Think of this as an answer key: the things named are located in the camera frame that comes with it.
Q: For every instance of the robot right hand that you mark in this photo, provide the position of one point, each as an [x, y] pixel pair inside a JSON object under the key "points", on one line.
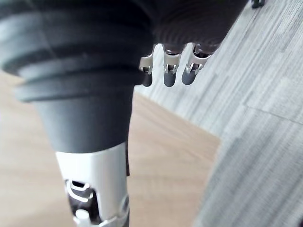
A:
{"points": [[90, 71]]}

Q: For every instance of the silver black humanoid robot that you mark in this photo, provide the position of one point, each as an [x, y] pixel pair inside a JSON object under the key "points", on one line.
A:
{"points": [[257, 2]]}

